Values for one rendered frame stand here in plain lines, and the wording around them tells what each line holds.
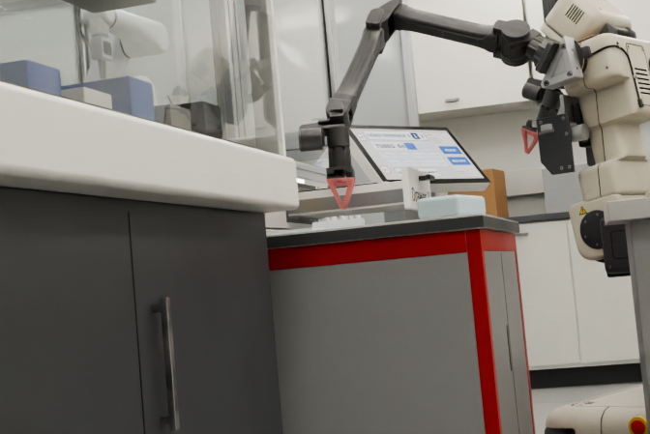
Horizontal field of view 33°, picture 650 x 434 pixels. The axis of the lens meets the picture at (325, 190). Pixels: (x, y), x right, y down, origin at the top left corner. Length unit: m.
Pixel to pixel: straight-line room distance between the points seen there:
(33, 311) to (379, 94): 3.35
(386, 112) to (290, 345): 2.42
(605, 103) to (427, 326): 1.03
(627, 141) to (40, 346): 1.98
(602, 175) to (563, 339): 2.87
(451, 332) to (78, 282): 0.95
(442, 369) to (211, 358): 0.55
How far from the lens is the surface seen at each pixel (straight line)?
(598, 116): 3.02
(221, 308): 1.93
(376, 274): 2.24
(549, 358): 5.79
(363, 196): 2.85
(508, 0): 6.29
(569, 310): 5.77
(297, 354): 2.29
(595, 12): 3.04
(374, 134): 3.90
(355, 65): 2.92
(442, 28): 3.03
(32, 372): 1.38
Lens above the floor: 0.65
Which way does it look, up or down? 5 degrees up
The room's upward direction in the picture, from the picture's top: 5 degrees counter-clockwise
